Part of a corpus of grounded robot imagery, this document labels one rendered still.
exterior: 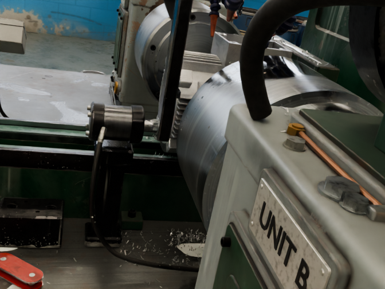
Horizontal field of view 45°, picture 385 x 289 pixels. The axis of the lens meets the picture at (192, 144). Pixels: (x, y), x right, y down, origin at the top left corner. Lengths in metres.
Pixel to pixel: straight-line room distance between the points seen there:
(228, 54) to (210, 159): 0.34
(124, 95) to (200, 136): 0.77
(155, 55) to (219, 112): 0.53
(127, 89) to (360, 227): 1.10
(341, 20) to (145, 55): 0.42
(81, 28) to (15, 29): 5.37
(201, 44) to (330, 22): 0.28
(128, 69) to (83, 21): 5.13
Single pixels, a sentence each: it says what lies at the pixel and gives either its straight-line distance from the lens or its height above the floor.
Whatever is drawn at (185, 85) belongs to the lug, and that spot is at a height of 1.07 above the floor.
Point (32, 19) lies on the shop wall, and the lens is 6.42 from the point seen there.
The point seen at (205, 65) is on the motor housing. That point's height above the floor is 1.10.
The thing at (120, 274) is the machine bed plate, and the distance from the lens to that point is 0.76.
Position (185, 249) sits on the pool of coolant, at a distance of 0.84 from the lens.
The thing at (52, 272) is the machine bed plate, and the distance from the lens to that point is 0.76.
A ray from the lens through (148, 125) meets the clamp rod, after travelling 0.73.
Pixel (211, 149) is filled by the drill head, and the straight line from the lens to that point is 0.52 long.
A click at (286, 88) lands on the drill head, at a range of 0.53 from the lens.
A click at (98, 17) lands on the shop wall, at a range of 6.41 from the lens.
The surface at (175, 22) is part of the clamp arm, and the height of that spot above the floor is 1.18.
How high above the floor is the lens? 1.28
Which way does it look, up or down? 22 degrees down
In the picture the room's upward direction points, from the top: 11 degrees clockwise
